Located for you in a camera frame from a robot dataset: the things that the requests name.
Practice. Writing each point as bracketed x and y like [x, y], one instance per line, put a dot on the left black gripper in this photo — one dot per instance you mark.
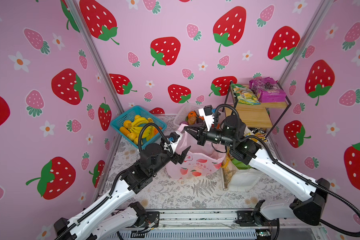
[176, 159]

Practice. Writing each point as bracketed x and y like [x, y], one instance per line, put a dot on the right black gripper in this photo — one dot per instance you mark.
[201, 134]

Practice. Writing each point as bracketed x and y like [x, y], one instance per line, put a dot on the pink plastic grocery bag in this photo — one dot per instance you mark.
[200, 161]

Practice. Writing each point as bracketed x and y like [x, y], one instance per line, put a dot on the green chips bag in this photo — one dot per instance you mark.
[239, 165]

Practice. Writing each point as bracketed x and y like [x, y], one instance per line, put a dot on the white paper grocery bag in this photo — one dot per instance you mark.
[235, 180]

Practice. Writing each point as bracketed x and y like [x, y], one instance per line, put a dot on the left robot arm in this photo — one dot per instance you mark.
[97, 221]

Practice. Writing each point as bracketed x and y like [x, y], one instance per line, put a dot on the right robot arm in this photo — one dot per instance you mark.
[310, 195]

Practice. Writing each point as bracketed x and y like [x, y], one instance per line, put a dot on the brown potato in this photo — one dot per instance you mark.
[192, 120]

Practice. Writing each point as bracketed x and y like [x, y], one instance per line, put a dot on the small orange pumpkin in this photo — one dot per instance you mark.
[192, 114]

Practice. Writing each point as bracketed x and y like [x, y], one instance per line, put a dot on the white plastic basket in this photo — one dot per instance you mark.
[184, 111]

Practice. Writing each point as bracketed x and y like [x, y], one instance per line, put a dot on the yellow banana bunch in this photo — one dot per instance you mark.
[137, 125]

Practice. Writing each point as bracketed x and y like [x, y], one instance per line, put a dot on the green yellow snack bag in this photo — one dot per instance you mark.
[244, 95]

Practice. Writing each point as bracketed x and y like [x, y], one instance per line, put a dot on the teal plastic basket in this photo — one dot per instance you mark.
[122, 124]

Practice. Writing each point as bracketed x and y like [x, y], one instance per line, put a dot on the black yellow chips bag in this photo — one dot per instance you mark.
[260, 133]

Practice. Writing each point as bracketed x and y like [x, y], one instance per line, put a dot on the purple snack bag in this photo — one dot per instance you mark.
[267, 90]

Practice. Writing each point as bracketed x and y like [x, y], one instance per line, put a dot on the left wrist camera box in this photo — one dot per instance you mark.
[174, 139]

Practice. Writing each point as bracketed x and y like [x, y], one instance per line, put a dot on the black wire wooden shelf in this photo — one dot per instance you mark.
[256, 116]

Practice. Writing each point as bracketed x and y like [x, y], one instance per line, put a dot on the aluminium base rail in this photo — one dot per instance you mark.
[201, 225]

